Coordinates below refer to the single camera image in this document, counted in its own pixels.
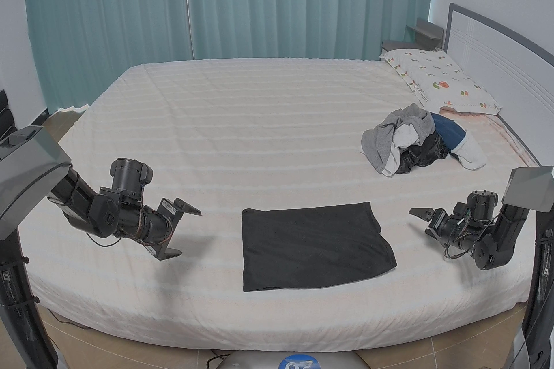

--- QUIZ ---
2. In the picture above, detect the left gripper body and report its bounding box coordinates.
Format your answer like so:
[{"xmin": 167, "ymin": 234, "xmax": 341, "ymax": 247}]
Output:
[{"xmin": 140, "ymin": 197, "xmax": 185, "ymax": 261}]

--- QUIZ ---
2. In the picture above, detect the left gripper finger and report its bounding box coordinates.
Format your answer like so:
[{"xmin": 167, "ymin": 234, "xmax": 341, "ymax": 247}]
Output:
[
  {"xmin": 174, "ymin": 198, "xmax": 203, "ymax": 217},
  {"xmin": 155, "ymin": 247, "xmax": 183, "ymax": 262}
]

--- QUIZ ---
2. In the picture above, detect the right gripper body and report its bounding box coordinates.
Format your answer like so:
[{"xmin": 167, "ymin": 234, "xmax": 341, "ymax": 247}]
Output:
[{"xmin": 428, "ymin": 208, "xmax": 467, "ymax": 249}]

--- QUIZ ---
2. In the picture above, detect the black T-shirt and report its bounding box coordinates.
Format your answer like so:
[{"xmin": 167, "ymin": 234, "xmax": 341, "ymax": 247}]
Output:
[{"xmin": 241, "ymin": 201, "xmax": 398, "ymax": 293}]

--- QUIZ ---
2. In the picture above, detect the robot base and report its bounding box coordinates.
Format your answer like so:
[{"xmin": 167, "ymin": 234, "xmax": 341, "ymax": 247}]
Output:
[{"xmin": 218, "ymin": 350, "xmax": 362, "ymax": 369}]

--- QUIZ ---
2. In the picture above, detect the pile of clothes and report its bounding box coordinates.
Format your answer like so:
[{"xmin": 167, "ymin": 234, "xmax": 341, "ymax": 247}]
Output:
[{"xmin": 361, "ymin": 103, "xmax": 488, "ymax": 178}]

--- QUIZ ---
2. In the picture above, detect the white printed pillow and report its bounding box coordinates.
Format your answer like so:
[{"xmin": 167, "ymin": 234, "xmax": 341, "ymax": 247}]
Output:
[{"xmin": 379, "ymin": 48, "xmax": 503, "ymax": 116}]

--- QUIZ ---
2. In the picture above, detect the grey bedside table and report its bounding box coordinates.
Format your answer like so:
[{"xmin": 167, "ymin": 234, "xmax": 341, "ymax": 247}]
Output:
[{"xmin": 381, "ymin": 17, "xmax": 445, "ymax": 53}]

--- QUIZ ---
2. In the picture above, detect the black chest of drawers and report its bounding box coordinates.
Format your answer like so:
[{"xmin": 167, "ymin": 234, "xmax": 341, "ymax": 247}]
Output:
[{"xmin": 0, "ymin": 90, "xmax": 18, "ymax": 137}]

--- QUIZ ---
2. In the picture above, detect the black cable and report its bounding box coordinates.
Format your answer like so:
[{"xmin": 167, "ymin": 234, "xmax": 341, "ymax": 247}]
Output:
[
  {"xmin": 207, "ymin": 350, "xmax": 230, "ymax": 369},
  {"xmin": 48, "ymin": 309, "xmax": 92, "ymax": 330},
  {"xmin": 89, "ymin": 235, "xmax": 122, "ymax": 248},
  {"xmin": 441, "ymin": 246, "xmax": 471, "ymax": 260}
]

